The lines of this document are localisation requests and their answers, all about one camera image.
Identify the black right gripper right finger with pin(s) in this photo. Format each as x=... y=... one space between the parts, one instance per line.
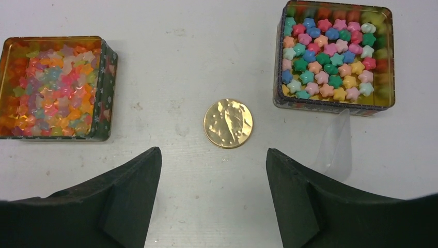
x=314 y=210

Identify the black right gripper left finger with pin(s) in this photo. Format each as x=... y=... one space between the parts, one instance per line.
x=113 y=209

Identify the clear plastic scoop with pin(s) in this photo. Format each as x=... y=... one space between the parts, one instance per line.
x=334 y=158

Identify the tin of translucent star candies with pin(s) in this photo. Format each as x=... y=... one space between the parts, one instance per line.
x=57 y=88

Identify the tin of pastel star candies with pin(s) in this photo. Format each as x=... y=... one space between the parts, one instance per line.
x=334 y=56

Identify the gold round lid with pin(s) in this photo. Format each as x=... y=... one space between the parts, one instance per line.
x=228 y=123

